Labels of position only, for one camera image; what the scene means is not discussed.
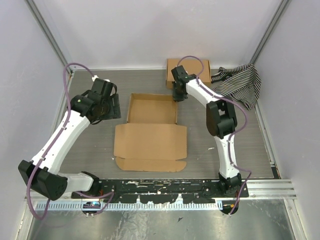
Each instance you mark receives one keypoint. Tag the closed brown cardboard box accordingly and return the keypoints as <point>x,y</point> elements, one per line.
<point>191,66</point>

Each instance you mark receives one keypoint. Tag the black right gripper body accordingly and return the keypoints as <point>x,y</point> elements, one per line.
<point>178,95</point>

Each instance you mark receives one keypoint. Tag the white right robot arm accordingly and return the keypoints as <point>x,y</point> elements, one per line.
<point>221,122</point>

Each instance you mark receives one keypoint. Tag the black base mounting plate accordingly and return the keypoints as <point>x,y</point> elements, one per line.
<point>160,191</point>

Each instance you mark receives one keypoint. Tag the striped cloth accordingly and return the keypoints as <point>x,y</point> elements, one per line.
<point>242,83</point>

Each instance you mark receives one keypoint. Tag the aluminium frame rail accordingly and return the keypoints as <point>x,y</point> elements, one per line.
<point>266,188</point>

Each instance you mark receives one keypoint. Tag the slotted cable duct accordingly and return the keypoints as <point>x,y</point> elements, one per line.
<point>95,206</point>

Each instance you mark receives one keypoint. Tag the brown cardboard box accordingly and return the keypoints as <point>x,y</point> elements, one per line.
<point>151,140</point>
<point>191,66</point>

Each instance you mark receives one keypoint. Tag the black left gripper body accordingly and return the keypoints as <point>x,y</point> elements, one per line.
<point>111,110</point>

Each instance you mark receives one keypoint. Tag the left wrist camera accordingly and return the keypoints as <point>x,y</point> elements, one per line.
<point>95,78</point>

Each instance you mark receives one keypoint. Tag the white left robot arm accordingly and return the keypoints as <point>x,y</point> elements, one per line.
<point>42,173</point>

